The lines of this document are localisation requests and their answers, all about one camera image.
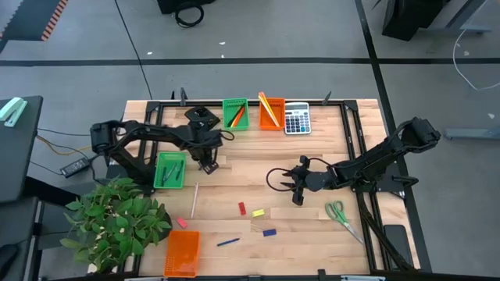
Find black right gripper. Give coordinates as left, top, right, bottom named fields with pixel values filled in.
left=279, top=155, right=334, bottom=207

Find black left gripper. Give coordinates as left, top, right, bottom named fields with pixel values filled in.
left=187, top=126, right=224, bottom=176

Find black pen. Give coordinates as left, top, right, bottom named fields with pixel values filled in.
left=227, top=102, right=247, bottom=128

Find wooden stick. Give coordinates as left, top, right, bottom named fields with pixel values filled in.
left=190, top=181, right=200, bottom=219

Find black stapler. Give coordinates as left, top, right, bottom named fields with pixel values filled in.
left=184, top=105, right=222, bottom=132

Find green plastic bin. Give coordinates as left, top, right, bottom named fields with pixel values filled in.
left=152, top=151, right=188, bottom=190
left=222, top=98, right=251, bottom=132

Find silver desk calculator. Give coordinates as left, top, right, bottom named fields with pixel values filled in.
left=284, top=101, right=313, bottom=136

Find orange plastic bin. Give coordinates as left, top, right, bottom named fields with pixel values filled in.
left=259, top=97, right=287, bottom=131
left=163, top=229, right=202, bottom=279

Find black rectangular pad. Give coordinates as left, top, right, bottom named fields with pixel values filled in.
left=383, top=223, right=413, bottom=267

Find green potted plant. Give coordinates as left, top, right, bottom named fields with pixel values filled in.
left=59, top=176, right=173, bottom=274

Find black power adapter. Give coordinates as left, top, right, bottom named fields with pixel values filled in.
left=59, top=156, right=92, bottom=179

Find black equipment case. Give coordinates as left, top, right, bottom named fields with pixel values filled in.
left=156, top=0, right=216, bottom=15

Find grey desk foot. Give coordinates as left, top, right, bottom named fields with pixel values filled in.
left=425, top=0, right=493, bottom=37
left=444, top=123, right=500, bottom=141

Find black side table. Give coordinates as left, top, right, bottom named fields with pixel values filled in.
left=0, top=94, right=44, bottom=206

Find mint green stapler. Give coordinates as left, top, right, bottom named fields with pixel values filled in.
left=0, top=96, right=29, bottom=128

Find black cabinet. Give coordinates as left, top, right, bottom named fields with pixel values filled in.
left=381, top=0, right=454, bottom=42

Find black mat with orange stripes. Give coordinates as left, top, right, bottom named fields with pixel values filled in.
left=0, top=0, right=70, bottom=42

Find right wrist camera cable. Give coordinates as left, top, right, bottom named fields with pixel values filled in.
left=266, top=157, right=341, bottom=193

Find green-handled scissors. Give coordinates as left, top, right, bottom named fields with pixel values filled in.
left=324, top=200, right=366, bottom=246

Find coiled black cable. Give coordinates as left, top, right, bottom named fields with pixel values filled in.
left=173, top=1, right=205, bottom=29

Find black floor cable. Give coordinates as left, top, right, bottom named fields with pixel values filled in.
left=29, top=126, right=93, bottom=177

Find yellow floor cable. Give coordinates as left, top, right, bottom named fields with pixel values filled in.
left=37, top=134, right=93, bottom=156

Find white floor cable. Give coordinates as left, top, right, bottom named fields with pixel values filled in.
left=452, top=27, right=500, bottom=92

